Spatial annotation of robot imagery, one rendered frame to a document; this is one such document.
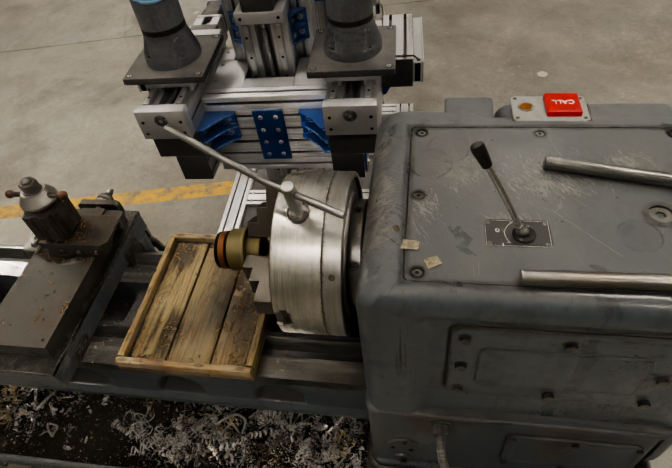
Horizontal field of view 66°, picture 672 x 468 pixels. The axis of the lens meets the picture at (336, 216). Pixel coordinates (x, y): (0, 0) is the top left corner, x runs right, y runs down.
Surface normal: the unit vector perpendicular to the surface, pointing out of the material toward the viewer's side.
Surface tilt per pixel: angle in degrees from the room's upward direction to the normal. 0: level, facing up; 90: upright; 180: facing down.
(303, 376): 0
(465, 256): 0
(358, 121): 90
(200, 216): 0
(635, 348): 90
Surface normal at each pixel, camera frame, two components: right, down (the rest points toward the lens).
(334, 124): -0.09, 0.73
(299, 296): -0.16, 0.41
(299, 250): -0.16, -0.09
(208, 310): -0.10, -0.68
